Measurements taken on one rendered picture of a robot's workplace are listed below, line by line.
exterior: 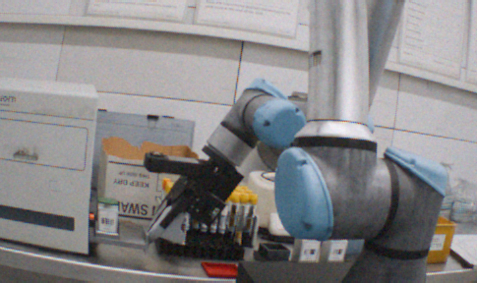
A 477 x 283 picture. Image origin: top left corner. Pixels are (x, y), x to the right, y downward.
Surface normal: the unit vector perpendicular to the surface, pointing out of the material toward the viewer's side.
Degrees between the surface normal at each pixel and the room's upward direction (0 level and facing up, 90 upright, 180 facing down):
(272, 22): 93
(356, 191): 77
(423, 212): 93
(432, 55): 93
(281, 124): 91
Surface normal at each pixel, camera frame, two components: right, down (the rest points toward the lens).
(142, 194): 0.26, 0.15
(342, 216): 0.25, 0.36
